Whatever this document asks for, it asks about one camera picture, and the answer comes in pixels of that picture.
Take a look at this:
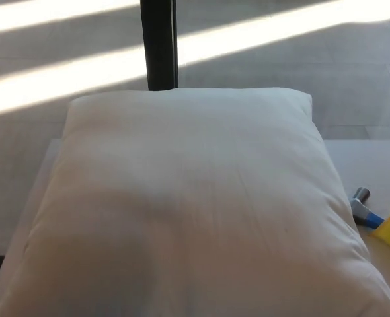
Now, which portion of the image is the black vertical post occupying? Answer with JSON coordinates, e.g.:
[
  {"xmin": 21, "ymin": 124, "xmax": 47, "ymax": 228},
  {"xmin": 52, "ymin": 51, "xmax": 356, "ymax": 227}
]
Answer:
[{"xmin": 139, "ymin": 0, "xmax": 180, "ymax": 92}]

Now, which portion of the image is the white pillow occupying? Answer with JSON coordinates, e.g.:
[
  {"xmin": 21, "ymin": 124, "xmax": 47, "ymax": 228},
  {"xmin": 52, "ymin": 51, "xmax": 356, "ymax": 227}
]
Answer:
[{"xmin": 0, "ymin": 86, "xmax": 390, "ymax": 317}]

